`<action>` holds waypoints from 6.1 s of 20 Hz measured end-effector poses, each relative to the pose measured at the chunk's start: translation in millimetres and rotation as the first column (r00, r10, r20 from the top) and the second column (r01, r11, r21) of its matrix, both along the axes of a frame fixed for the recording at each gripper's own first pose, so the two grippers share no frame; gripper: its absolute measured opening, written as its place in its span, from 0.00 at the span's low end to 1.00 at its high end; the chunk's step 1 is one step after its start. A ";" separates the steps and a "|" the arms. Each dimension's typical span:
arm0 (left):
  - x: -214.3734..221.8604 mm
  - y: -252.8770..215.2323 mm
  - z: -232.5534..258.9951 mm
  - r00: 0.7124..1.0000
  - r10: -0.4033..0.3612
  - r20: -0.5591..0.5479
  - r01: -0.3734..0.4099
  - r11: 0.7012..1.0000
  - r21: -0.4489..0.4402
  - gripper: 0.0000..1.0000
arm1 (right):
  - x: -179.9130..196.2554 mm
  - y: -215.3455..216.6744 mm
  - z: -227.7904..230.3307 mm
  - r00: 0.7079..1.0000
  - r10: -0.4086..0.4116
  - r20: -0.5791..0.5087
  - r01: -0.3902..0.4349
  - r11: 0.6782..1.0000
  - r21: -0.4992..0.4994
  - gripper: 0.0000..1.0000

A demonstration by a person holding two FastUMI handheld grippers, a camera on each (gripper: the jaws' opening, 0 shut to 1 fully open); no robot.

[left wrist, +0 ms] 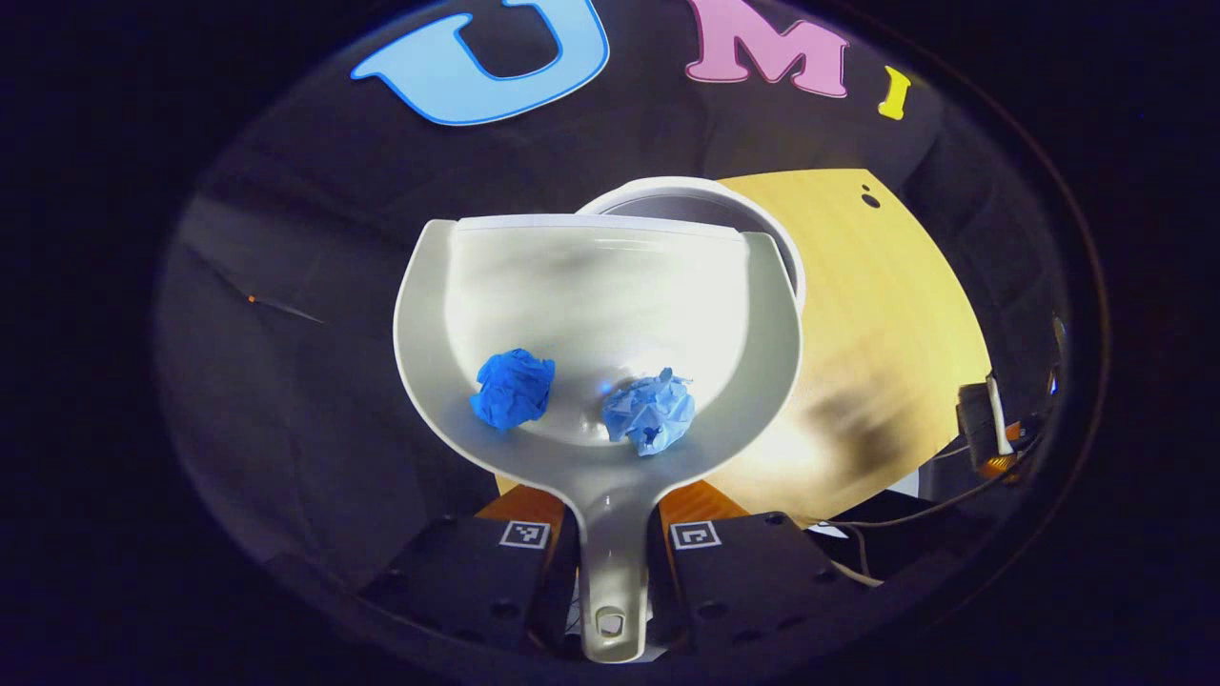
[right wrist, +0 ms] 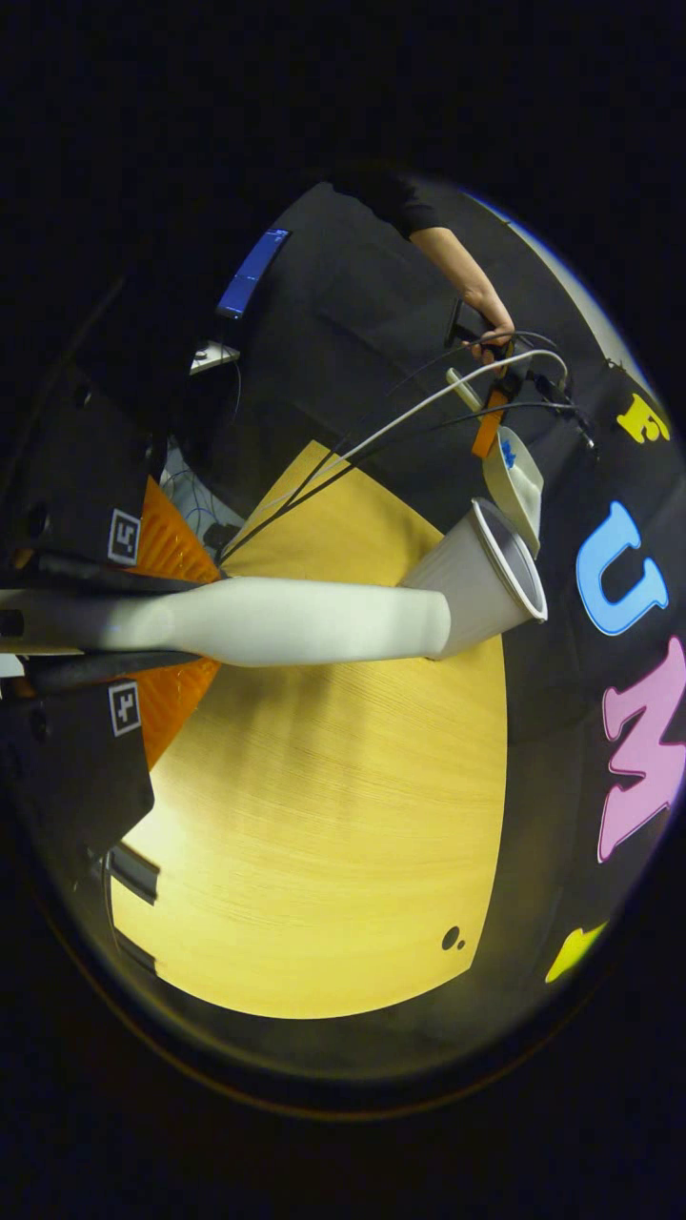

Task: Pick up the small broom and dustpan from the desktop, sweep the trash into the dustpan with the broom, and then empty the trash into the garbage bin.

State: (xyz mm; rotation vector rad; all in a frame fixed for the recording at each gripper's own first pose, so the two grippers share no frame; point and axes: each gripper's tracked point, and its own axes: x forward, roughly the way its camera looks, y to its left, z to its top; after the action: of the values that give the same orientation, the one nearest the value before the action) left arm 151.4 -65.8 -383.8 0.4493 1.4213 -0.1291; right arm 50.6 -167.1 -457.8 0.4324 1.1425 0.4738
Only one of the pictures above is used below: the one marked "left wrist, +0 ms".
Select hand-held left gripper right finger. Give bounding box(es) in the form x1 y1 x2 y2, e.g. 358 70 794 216
646 479 865 658

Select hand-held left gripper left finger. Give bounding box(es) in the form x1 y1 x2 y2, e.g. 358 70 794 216
362 484 581 660

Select small grey broom black bristles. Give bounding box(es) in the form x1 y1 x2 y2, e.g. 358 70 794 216
956 374 1013 470

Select light blue paper ball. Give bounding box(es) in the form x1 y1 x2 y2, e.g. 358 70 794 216
600 368 697 457

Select dark blue paper ball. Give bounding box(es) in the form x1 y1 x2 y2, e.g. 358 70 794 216
469 348 557 432

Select pale grey plastic dustpan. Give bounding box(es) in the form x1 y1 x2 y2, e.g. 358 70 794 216
393 214 803 663

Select pale grey ribbed garbage bin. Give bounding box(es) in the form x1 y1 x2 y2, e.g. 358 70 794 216
577 176 809 315

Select thin dark cable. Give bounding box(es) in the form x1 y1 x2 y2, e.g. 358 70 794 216
810 434 1045 531

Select thin white cable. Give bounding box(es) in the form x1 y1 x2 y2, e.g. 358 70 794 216
827 558 885 588

